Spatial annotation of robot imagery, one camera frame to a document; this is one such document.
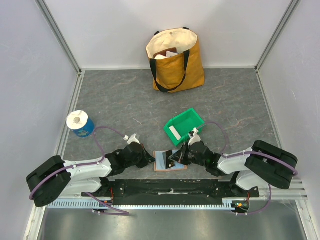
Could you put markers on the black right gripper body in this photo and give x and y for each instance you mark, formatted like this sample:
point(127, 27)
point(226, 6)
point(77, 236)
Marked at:
point(182, 154)

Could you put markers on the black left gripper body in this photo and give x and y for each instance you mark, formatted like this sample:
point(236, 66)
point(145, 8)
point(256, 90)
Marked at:
point(140, 162)

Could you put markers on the pink leather card holder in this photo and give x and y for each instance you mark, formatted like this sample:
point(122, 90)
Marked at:
point(177, 167)

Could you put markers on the black credit card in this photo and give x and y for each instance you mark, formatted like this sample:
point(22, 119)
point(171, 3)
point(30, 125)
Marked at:
point(168, 163)
point(160, 163)

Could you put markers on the green plastic bin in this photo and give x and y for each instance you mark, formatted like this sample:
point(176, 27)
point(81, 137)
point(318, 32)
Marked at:
point(183, 123)

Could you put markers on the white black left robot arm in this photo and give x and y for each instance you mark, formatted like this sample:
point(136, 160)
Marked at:
point(56, 178)

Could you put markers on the white cards in bin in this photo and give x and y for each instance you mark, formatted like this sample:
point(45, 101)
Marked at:
point(175, 133)

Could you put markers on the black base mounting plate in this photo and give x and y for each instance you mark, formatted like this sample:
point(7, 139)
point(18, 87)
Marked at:
point(170, 191)

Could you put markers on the blue white tissue roll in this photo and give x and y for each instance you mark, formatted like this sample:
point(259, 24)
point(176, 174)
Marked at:
point(80, 123)

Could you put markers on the mustard yellow tote bag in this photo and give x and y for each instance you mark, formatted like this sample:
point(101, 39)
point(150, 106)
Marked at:
point(181, 72)

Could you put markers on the white paper in bag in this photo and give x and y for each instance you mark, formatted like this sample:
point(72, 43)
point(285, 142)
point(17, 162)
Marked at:
point(169, 55)

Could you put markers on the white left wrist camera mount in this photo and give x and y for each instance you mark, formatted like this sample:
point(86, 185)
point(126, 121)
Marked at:
point(132, 139)

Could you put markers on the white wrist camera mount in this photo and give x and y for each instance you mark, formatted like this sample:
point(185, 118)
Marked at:
point(132, 139)
point(194, 137)

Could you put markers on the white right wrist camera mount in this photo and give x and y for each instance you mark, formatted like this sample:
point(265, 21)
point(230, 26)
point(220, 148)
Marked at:
point(194, 137)

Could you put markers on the grey slotted cable duct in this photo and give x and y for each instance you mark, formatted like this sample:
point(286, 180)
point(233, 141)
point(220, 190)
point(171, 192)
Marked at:
point(68, 203)

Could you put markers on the left aluminium frame post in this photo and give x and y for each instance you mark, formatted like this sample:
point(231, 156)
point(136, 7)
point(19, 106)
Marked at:
point(58, 34)

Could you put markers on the aluminium frame post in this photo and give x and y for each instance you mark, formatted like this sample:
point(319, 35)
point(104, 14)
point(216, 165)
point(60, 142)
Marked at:
point(293, 4)
point(58, 34)

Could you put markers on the right aluminium frame post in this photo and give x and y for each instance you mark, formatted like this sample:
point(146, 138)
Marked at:
point(293, 4)

